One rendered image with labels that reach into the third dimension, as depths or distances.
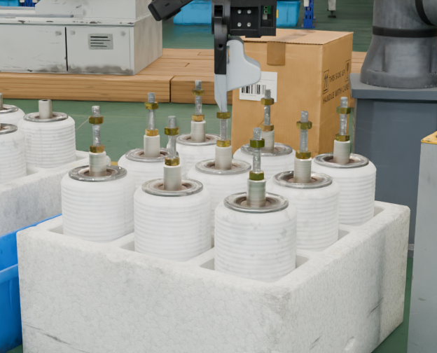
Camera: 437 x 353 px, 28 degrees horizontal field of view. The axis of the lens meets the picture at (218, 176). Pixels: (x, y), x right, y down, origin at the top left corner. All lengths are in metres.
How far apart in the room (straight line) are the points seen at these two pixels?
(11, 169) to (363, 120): 0.60
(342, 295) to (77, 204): 0.35
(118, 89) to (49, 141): 1.57
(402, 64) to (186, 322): 0.70
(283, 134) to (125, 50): 1.00
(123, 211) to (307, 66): 1.14
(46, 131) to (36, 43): 1.71
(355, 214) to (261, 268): 0.24
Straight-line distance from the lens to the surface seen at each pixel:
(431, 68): 1.58
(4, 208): 1.37
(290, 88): 2.21
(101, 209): 1.11
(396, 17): 1.55
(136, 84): 3.02
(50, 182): 1.43
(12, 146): 1.41
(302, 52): 2.18
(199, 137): 1.32
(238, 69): 1.12
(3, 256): 1.35
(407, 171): 1.57
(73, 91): 3.08
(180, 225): 1.04
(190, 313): 1.02
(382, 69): 1.57
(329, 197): 1.09
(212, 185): 1.13
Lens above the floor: 0.55
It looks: 15 degrees down
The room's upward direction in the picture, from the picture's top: straight up
